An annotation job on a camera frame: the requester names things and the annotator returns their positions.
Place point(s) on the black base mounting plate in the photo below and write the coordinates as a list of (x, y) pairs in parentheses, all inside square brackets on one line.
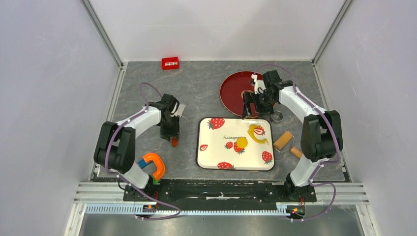
[(209, 194)]

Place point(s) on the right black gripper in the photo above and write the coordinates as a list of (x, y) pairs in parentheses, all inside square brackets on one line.
[(261, 111)]

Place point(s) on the aluminium frame rail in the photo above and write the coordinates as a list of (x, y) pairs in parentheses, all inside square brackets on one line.
[(113, 198)]

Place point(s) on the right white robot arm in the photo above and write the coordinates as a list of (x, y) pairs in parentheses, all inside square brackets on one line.
[(321, 138)]

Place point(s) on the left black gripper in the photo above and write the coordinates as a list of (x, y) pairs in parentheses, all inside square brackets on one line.
[(166, 134)]

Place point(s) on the white strawberry tray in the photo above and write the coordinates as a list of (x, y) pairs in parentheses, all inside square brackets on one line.
[(217, 150)]

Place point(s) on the red toy brick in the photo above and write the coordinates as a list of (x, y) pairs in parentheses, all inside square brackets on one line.
[(170, 63)]

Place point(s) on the wooden dough roller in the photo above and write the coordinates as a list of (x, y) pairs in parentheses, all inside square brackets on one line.
[(286, 143)]

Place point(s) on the orange handled metal scraper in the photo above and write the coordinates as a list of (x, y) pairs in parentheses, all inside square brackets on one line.
[(176, 118)]

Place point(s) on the yellow dough scrap strip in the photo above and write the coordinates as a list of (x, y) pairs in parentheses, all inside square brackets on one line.
[(254, 135)]

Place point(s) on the red round plate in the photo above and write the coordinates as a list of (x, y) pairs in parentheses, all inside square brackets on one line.
[(232, 90)]

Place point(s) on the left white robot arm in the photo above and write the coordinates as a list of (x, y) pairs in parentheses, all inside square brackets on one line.
[(115, 148)]

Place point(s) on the metal ring cutter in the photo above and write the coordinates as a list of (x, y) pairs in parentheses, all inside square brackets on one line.
[(276, 117)]

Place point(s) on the yellow dough piece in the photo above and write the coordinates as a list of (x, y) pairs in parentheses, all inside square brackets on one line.
[(241, 142)]

